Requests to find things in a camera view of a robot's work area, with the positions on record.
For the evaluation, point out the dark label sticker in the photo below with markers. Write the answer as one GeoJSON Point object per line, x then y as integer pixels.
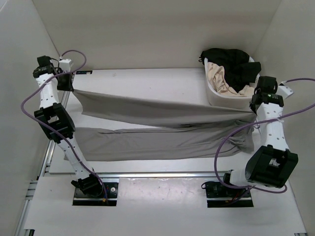
{"type": "Point", "coordinates": [83, 72]}

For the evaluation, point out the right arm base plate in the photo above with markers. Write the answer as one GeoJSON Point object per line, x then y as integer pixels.
{"type": "Point", "coordinates": [219, 196]}

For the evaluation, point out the black garment in basket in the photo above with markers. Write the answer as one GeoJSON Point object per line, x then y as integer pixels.
{"type": "Point", "coordinates": [238, 70]}

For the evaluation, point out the beige garment in basket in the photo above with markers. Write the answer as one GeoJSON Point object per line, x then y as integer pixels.
{"type": "Point", "coordinates": [216, 79]}

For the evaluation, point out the white laundry basket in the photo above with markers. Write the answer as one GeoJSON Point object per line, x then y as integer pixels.
{"type": "Point", "coordinates": [219, 100]}

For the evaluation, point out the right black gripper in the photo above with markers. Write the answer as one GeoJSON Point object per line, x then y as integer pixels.
{"type": "Point", "coordinates": [252, 107]}

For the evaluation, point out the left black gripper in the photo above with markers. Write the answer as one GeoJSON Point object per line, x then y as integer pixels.
{"type": "Point", "coordinates": [69, 86]}

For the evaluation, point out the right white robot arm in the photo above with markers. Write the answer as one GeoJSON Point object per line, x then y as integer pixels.
{"type": "Point", "coordinates": [273, 162]}

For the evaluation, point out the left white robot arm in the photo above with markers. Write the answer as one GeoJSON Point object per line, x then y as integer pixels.
{"type": "Point", "coordinates": [57, 124]}

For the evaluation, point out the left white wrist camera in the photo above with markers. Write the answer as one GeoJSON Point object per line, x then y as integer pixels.
{"type": "Point", "coordinates": [65, 65]}

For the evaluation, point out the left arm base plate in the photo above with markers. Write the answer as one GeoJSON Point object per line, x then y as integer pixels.
{"type": "Point", "coordinates": [98, 199]}

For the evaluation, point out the aluminium table frame rail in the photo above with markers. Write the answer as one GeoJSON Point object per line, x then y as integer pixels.
{"type": "Point", "coordinates": [155, 197]}

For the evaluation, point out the grey trousers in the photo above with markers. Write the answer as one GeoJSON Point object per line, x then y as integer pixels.
{"type": "Point", "coordinates": [161, 130]}

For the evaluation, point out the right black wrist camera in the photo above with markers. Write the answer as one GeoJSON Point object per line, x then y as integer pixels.
{"type": "Point", "coordinates": [266, 84]}

